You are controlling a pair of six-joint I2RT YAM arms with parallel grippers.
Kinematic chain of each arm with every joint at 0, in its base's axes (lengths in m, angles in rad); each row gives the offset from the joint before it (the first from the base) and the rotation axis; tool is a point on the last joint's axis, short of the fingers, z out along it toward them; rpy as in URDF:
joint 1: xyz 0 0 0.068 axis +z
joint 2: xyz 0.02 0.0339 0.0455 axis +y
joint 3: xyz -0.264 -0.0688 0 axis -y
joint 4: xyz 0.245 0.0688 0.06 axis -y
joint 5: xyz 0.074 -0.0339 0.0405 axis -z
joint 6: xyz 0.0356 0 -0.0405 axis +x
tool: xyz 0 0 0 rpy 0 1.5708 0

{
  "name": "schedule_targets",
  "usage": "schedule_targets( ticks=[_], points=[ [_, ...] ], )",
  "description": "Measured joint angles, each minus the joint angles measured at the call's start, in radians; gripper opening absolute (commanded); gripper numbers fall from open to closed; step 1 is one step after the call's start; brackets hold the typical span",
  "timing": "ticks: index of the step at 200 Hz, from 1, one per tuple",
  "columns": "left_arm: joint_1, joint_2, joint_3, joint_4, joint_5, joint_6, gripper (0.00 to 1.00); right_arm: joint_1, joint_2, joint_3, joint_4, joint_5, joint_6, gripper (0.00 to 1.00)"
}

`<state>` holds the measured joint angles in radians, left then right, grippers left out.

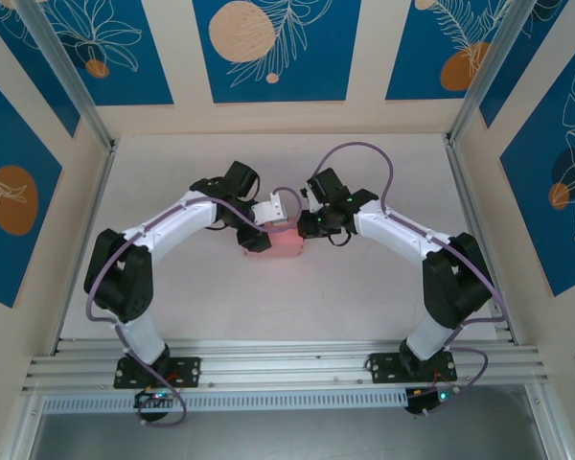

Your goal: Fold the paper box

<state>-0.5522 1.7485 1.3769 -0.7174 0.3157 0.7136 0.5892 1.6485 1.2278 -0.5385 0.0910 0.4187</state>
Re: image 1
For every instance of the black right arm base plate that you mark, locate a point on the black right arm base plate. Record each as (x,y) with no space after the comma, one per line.
(383,366)

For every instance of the blue poster white flower outline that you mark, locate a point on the blue poster white flower outline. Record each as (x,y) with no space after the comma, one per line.
(148,72)

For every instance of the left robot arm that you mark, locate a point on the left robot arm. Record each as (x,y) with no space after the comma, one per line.
(172,225)

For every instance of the blue poster large peach circle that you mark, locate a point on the blue poster large peach circle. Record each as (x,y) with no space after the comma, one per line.
(316,72)

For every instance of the blue floral wall poster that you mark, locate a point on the blue floral wall poster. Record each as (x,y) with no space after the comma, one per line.
(29,86)
(532,76)

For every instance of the aluminium side rail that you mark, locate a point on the aluminium side rail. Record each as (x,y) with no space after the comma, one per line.
(99,191)
(466,191)

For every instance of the grey metal panel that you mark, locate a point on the grey metal panel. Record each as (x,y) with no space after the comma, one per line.
(287,436)

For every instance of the aluminium front rail frame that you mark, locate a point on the aluminium front rail frame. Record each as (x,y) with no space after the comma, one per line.
(287,364)

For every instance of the short aluminium frame rail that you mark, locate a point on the short aluminium frame rail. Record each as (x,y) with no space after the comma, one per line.
(21,431)
(548,426)

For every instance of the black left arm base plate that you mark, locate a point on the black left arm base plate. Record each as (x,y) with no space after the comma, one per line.
(189,371)

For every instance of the aluminium corner post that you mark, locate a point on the aluminium corner post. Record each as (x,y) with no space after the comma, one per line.
(72,81)
(489,62)

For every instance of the blue poster fern orange circle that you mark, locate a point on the blue poster fern orange circle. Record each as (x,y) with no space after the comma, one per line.
(412,48)

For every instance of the blue poster dark circle flower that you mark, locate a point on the blue poster dark circle flower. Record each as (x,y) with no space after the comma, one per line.
(527,215)

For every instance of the pink paper box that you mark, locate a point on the pink paper box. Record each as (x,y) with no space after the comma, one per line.
(285,244)

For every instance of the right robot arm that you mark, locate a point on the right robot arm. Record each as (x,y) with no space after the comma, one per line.
(393,225)

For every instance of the blue poster orange circle flower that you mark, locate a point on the blue poster orange circle flower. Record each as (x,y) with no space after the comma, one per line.
(9,249)

